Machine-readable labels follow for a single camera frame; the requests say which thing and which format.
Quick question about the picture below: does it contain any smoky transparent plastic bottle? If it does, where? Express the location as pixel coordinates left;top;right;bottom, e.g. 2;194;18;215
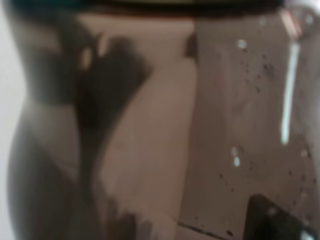
4;0;320;240

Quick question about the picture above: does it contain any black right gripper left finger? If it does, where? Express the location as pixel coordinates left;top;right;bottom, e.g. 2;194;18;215
7;7;150;240

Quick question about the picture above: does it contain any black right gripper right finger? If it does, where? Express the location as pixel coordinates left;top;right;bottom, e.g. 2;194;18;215
246;194;313;240

